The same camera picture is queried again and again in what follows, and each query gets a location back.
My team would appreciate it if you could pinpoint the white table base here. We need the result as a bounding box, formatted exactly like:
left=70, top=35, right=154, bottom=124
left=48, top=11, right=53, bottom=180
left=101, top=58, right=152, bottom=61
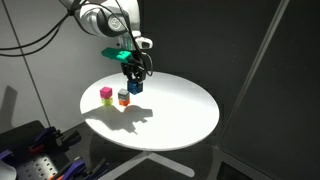
left=98, top=151, right=195, bottom=180

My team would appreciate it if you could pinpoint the orange block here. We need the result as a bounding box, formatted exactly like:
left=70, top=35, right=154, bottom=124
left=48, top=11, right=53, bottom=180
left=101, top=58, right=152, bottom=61
left=119, top=98, right=130, bottom=106

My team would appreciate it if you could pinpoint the grey block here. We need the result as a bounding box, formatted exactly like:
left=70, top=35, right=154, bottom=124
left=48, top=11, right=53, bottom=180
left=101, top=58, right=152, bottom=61
left=118, top=89, right=130, bottom=100

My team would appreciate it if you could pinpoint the lime green block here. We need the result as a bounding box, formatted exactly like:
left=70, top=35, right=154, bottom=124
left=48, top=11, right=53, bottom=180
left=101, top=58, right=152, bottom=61
left=101, top=97, right=113, bottom=106

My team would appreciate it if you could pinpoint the purple clamp with red handle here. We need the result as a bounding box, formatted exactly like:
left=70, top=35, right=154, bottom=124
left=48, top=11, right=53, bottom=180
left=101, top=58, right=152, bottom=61
left=29, top=127, right=61, bottom=154

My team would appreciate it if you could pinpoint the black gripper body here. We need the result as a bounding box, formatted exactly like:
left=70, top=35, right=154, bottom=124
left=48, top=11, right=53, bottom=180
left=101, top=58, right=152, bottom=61
left=121, top=58, right=145, bottom=76

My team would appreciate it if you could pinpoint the blue block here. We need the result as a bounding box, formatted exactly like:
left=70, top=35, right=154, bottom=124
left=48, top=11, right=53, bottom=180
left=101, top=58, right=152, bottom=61
left=127, top=80, right=143, bottom=95

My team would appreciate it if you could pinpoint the purple clamp with orange handle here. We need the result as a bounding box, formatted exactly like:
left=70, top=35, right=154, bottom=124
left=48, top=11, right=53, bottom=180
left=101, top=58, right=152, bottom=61
left=49, top=159, right=86, bottom=180

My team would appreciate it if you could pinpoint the magenta block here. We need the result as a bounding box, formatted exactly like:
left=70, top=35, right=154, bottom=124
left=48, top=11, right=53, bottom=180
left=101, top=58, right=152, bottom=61
left=100, top=87, right=112, bottom=99

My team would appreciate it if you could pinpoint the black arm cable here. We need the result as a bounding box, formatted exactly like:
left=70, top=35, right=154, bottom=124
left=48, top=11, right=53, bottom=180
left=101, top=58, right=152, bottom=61
left=0, top=0, right=154, bottom=78

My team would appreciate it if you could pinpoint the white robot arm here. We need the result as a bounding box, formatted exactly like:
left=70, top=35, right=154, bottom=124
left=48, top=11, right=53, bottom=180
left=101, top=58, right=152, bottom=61
left=59, top=0, right=153, bottom=84

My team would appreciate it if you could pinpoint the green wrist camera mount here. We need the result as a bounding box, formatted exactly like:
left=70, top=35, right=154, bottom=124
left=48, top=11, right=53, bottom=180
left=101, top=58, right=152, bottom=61
left=101, top=48, right=131, bottom=63

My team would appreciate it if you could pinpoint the white round table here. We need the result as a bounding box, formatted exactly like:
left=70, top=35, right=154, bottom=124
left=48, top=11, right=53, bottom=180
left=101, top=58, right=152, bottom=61
left=80, top=72, right=220, bottom=151

